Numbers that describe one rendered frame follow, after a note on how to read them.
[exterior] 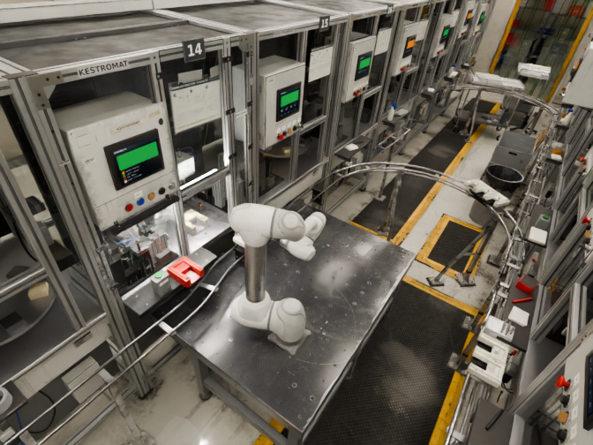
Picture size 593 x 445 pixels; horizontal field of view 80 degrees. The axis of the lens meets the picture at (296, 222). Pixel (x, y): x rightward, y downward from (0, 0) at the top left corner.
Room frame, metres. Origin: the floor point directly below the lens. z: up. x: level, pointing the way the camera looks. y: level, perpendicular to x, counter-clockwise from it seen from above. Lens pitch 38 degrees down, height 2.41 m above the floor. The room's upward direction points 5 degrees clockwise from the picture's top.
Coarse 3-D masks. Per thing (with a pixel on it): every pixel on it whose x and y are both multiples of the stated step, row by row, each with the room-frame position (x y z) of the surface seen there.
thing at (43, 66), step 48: (96, 0) 2.17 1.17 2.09; (144, 0) 2.38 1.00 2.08; (48, 48) 1.49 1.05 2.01; (96, 48) 1.56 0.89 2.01; (144, 48) 1.62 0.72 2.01; (192, 48) 1.66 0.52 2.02; (48, 96) 1.14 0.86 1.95; (96, 240) 1.12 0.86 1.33; (144, 336) 1.32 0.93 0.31; (144, 384) 1.09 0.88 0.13
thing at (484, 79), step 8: (472, 72) 6.10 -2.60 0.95; (480, 72) 6.35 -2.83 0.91; (472, 80) 5.94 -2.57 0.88; (480, 80) 5.94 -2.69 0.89; (488, 80) 5.90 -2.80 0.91; (496, 80) 5.88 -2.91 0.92; (504, 80) 5.99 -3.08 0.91; (512, 80) 6.09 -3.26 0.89; (520, 80) 6.10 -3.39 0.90; (464, 88) 6.39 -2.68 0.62; (512, 88) 5.79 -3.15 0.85; (520, 88) 5.77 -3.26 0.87; (520, 96) 5.76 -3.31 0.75; (456, 112) 6.24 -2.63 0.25; (464, 112) 6.25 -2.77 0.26; (480, 112) 6.32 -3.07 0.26; (512, 112) 5.77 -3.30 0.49; (456, 120) 6.40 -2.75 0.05; (464, 120) 5.91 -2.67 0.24; (480, 120) 5.93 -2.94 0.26; (496, 128) 6.21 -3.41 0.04
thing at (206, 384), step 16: (368, 336) 1.51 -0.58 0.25; (192, 352) 1.06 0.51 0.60; (208, 368) 1.17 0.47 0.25; (352, 368) 1.31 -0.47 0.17; (208, 384) 1.07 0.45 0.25; (336, 384) 1.14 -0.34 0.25; (224, 400) 0.99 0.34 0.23; (256, 400) 0.82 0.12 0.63; (256, 416) 0.91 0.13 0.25; (272, 416) 0.77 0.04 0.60; (320, 416) 0.96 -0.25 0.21; (272, 432) 0.83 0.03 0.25; (304, 432) 0.71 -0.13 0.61
